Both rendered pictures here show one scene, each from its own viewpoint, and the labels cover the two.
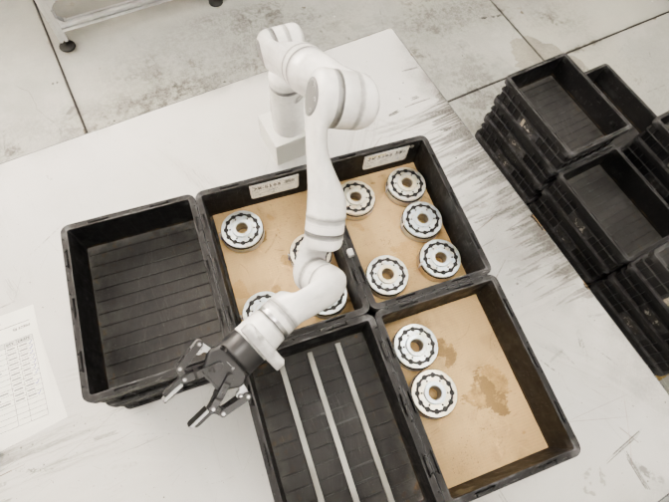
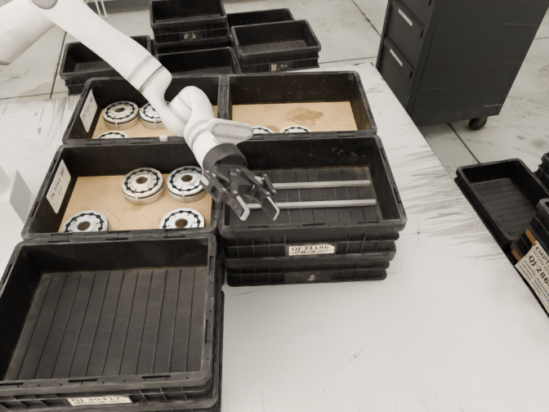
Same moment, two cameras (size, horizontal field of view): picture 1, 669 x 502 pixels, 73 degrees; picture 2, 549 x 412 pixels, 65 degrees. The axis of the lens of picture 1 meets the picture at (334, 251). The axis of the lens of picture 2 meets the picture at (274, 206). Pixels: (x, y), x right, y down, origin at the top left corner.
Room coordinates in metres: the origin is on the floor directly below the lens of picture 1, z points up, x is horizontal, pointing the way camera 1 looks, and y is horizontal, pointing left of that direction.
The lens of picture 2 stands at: (-0.20, 0.62, 1.63)
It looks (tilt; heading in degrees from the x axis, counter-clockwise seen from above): 48 degrees down; 295
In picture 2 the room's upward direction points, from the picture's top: straight up
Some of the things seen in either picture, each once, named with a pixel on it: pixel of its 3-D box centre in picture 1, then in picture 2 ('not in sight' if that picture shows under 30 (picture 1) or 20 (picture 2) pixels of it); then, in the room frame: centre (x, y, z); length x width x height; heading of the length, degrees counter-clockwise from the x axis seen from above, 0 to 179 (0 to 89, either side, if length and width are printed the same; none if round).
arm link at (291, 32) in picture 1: (285, 60); not in sight; (0.83, 0.19, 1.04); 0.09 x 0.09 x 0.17; 31
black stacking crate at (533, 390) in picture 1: (464, 382); (295, 119); (0.17, -0.33, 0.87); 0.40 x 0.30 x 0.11; 28
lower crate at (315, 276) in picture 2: not in sight; (303, 224); (0.03, -0.06, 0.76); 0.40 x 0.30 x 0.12; 28
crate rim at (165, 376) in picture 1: (145, 290); (104, 304); (0.25, 0.39, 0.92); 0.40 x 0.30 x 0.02; 28
